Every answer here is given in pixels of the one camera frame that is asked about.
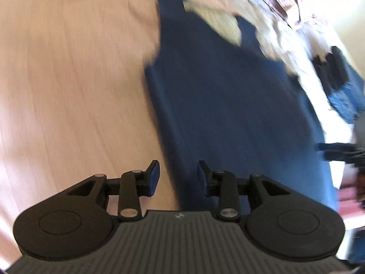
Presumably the dark blue garment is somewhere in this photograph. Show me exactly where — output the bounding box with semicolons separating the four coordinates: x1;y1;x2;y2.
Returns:
145;0;338;211

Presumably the pile of unfolded clothes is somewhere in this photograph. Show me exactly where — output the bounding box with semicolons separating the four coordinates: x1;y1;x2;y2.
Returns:
312;46;364;124

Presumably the beige knitted cloth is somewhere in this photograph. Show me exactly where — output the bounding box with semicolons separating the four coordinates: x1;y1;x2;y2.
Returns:
183;0;242;46

